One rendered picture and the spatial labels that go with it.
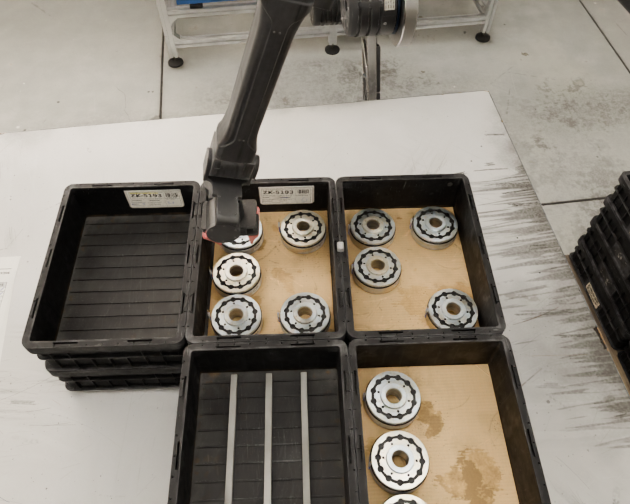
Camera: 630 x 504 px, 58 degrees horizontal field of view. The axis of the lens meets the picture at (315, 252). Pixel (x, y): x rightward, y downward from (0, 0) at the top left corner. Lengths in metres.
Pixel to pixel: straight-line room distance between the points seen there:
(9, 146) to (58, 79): 1.44
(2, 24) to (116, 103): 1.01
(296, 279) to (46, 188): 0.80
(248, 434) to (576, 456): 0.67
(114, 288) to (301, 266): 0.41
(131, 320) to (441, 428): 0.66
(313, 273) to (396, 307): 0.19
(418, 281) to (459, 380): 0.23
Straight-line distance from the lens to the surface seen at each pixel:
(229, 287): 1.20
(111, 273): 1.32
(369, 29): 1.39
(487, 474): 1.12
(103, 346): 1.12
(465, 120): 1.81
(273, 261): 1.26
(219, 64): 3.16
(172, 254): 1.31
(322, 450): 1.09
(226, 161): 0.93
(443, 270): 1.28
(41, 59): 3.46
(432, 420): 1.12
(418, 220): 1.31
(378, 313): 1.20
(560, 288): 1.50
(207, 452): 1.10
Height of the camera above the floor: 1.88
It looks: 55 degrees down
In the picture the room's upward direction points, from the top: straight up
